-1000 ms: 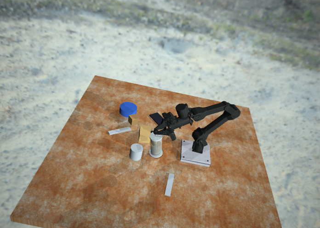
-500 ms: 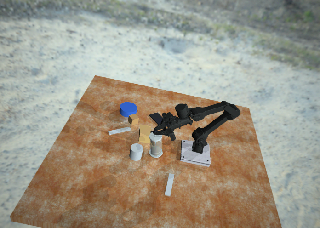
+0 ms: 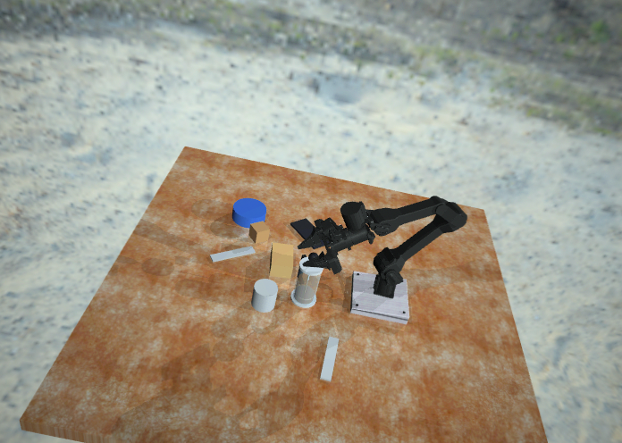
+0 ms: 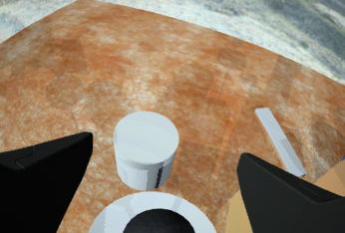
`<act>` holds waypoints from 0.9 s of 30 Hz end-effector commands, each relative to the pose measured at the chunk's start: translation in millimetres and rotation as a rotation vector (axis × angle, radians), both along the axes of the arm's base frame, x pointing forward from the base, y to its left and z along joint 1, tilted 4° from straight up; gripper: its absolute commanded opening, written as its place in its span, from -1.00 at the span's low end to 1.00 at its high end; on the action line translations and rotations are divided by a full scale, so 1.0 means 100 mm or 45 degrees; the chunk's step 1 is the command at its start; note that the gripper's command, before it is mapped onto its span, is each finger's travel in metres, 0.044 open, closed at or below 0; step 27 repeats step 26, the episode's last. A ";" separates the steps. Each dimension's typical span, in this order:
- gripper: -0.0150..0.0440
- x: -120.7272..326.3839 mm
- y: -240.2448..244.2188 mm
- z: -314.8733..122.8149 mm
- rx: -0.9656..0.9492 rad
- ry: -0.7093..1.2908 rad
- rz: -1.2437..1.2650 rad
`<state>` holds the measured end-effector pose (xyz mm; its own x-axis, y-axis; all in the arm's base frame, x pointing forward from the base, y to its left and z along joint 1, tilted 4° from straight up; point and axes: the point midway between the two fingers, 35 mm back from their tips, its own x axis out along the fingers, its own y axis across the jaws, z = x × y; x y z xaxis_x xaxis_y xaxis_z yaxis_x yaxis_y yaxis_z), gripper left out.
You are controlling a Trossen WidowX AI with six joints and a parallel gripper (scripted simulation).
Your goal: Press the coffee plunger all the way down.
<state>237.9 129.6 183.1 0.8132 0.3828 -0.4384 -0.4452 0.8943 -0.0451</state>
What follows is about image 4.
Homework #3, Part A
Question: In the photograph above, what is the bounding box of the tan cube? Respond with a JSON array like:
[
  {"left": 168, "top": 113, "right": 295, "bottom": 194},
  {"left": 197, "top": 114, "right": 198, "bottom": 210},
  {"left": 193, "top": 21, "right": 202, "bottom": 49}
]
[
  {"left": 225, "top": 189, "right": 252, "bottom": 233},
  {"left": 314, "top": 159, "right": 345, "bottom": 196}
]

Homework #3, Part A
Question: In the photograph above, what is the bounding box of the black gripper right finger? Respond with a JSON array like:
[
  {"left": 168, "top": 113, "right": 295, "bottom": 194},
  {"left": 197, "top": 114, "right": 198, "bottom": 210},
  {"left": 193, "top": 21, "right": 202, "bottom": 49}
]
[{"left": 236, "top": 152, "right": 345, "bottom": 233}]

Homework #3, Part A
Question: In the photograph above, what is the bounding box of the grey cylinder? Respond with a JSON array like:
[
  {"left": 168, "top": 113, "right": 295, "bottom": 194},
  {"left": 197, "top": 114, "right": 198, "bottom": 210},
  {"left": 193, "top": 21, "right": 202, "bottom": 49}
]
[{"left": 113, "top": 111, "right": 177, "bottom": 191}]

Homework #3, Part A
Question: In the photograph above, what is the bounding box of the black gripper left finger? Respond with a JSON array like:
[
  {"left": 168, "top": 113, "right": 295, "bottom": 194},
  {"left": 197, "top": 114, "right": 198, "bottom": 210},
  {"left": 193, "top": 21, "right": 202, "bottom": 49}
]
[{"left": 0, "top": 131, "right": 93, "bottom": 233}]

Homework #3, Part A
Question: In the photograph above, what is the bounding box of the glass french press with black knob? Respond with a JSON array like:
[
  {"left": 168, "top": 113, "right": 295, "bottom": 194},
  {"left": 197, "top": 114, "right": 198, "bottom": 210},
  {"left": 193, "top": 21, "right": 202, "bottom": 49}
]
[{"left": 88, "top": 191, "right": 216, "bottom": 233}]

